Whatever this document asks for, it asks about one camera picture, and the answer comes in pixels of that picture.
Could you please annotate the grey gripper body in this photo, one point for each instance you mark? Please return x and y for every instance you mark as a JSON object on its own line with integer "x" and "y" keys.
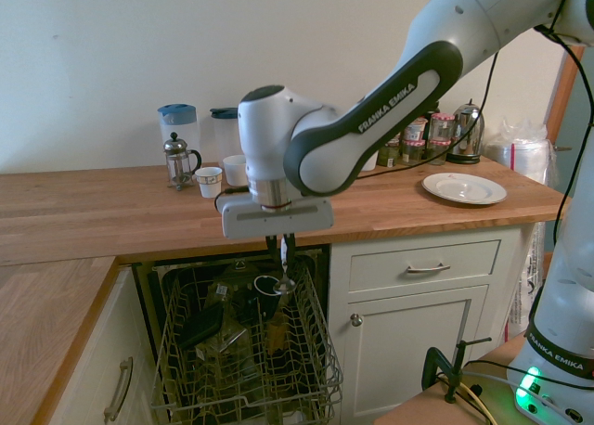
{"x": 278, "y": 221}

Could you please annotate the white yogurt tub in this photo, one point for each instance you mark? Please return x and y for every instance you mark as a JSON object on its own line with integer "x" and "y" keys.
{"x": 417, "y": 130}

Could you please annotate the plastic pitcher light blue lid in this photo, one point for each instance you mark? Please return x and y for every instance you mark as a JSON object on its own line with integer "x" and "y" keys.
{"x": 178, "y": 128}

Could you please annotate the white cabinet drawer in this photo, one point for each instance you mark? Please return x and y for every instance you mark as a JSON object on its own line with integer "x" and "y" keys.
{"x": 371, "y": 267}

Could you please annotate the black c-clamp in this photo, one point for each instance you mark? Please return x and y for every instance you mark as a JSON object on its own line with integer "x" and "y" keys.
{"x": 434, "y": 360}

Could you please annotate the wooden door frame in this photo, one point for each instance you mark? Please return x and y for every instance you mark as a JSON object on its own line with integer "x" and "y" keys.
{"x": 568, "y": 95}

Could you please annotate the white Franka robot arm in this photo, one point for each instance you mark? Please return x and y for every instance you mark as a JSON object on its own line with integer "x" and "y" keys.
{"x": 371, "y": 114}

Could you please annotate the patterned paper cup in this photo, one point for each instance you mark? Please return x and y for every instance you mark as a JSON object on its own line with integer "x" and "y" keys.
{"x": 208, "y": 181}

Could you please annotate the built-in dishwasher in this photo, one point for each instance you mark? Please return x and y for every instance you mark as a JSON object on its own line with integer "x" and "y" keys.
{"x": 148, "y": 286}

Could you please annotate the jar with red gingham lid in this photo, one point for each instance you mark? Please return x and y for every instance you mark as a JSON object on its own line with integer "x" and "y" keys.
{"x": 413, "y": 152}
{"x": 442, "y": 127}
{"x": 438, "y": 152}

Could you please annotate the black rectangular dish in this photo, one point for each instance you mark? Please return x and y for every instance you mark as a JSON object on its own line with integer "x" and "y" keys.
{"x": 202, "y": 325}

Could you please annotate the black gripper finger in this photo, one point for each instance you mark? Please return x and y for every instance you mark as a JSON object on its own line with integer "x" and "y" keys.
{"x": 290, "y": 248}
{"x": 271, "y": 248}

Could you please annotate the plastic pitcher dark blue lid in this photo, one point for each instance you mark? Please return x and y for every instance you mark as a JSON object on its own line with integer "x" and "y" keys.
{"x": 226, "y": 132}

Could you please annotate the plastic bag with cups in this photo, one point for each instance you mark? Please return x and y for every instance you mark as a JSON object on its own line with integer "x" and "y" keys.
{"x": 524, "y": 151}

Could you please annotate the white cabinet door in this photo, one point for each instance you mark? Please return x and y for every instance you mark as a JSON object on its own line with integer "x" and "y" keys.
{"x": 408, "y": 332}

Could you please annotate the green glass jar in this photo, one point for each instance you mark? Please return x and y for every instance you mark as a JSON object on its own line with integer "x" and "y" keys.
{"x": 389, "y": 153}

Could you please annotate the clear printed plastic bag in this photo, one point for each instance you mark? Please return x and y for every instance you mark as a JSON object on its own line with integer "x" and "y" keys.
{"x": 529, "y": 281}

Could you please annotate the white ceramic pot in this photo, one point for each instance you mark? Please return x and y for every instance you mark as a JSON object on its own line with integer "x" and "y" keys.
{"x": 234, "y": 170}

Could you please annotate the wooden mounting board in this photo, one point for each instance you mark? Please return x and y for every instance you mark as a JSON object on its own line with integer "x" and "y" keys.
{"x": 417, "y": 406}

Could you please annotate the glass french press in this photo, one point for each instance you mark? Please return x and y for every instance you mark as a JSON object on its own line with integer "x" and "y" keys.
{"x": 178, "y": 165}

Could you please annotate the stainless steel kettle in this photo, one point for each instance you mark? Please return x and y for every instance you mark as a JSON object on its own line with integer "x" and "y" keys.
{"x": 469, "y": 132}

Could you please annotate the black mug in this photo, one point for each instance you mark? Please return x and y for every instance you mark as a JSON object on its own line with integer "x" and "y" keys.
{"x": 267, "y": 295}

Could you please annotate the white ceramic plate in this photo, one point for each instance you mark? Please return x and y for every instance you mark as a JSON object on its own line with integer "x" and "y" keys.
{"x": 464, "y": 188}

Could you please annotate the round metal door knob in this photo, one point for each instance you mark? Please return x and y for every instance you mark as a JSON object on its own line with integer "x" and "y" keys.
{"x": 356, "y": 319}

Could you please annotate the silver spoon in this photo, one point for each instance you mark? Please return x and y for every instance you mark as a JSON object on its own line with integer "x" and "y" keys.
{"x": 284, "y": 286}

